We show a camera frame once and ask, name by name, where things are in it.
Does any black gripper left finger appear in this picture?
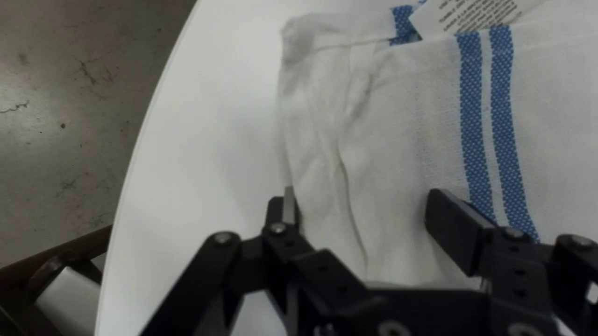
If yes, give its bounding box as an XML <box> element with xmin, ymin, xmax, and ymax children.
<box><xmin>138</xmin><ymin>185</ymin><xmax>370</xmax><ymax>336</ymax></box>

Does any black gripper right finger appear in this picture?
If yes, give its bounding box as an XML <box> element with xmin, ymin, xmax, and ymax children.
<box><xmin>424</xmin><ymin>188</ymin><xmax>598</xmax><ymax>336</ymax></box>

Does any white towel with blue stripes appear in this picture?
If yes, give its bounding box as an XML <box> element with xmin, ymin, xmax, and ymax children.
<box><xmin>276</xmin><ymin>0</ymin><xmax>598</xmax><ymax>295</ymax></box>

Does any dark wooden chair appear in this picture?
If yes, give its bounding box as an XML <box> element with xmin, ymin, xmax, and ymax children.
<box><xmin>0</xmin><ymin>224</ymin><xmax>114</xmax><ymax>336</ymax></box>

